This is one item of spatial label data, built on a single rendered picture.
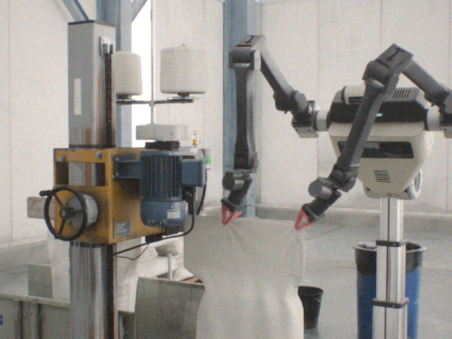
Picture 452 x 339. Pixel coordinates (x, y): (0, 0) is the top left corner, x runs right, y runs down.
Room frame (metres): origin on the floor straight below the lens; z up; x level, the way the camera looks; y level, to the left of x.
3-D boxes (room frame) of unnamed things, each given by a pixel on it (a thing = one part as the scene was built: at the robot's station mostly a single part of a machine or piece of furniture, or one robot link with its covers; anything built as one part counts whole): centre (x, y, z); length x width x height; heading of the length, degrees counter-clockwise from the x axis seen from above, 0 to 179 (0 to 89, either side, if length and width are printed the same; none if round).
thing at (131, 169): (2.28, 0.30, 1.27); 0.12 x 0.09 x 0.09; 151
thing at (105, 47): (2.30, 0.39, 1.68); 0.05 x 0.03 x 0.06; 151
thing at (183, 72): (2.41, 0.15, 1.61); 0.17 x 0.17 x 0.17
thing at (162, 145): (2.27, 0.21, 1.35); 0.12 x 0.12 x 0.04
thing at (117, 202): (2.42, 0.41, 1.18); 0.34 x 0.25 x 0.31; 151
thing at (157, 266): (5.49, 0.72, 0.32); 0.66 x 0.43 x 0.15; 153
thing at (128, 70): (2.53, 0.38, 1.61); 0.15 x 0.14 x 0.17; 61
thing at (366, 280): (4.55, -1.09, 0.32); 0.51 x 0.48 x 0.65; 151
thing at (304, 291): (4.95, -0.56, 0.13); 0.30 x 0.30 x 0.26
